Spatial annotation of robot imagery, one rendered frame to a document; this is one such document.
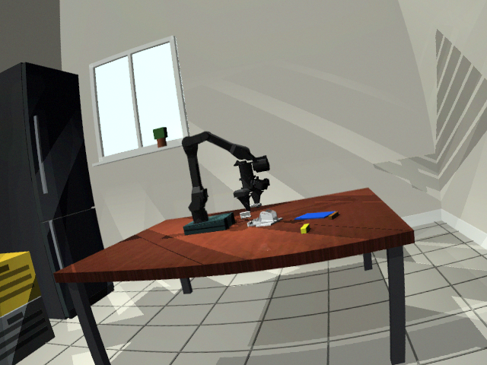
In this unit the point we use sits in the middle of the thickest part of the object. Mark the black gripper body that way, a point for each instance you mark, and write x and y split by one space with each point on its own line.
246 189

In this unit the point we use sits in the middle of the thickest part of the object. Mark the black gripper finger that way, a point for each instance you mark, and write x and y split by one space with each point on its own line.
245 201
256 196

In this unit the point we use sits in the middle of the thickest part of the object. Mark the orange flat bar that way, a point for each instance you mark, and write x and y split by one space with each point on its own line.
333 215

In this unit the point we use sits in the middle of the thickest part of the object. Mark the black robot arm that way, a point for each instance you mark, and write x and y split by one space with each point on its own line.
199 194

